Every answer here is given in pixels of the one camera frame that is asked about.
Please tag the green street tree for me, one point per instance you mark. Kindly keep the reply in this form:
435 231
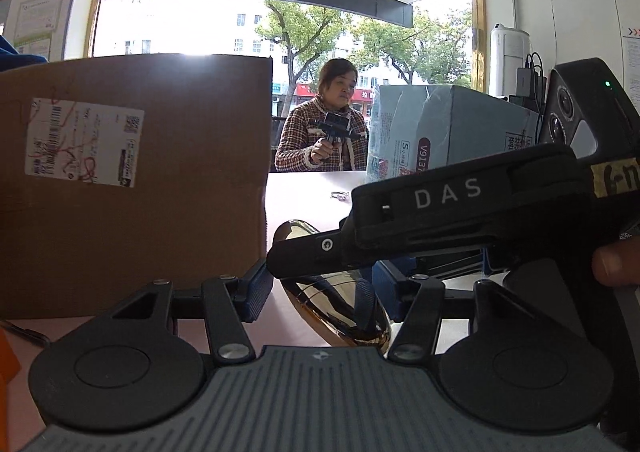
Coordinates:
400 39

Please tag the glossy bronze glasses case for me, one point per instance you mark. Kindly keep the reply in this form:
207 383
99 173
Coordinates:
340 304

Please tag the pink desktop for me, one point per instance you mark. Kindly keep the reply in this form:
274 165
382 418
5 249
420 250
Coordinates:
305 192

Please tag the orange object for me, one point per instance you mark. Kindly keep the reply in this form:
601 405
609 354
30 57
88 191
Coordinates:
7 357

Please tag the light blue printed carton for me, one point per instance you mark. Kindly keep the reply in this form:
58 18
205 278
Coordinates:
450 124

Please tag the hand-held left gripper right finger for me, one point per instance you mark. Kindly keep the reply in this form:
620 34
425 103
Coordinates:
386 288

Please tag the framed wall notice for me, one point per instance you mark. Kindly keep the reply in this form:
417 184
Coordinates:
39 14

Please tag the black pen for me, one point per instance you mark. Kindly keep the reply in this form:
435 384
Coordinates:
25 331

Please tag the brown cardboard box with label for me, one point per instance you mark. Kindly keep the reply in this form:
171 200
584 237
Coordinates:
150 212

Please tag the blue cloth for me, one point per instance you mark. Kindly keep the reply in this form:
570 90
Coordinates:
12 52

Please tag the person's right hand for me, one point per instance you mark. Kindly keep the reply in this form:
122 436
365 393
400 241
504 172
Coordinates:
616 264

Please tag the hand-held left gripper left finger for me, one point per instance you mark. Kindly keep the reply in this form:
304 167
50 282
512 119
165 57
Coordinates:
258 293

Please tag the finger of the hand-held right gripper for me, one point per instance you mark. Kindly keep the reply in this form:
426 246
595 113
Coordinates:
310 252

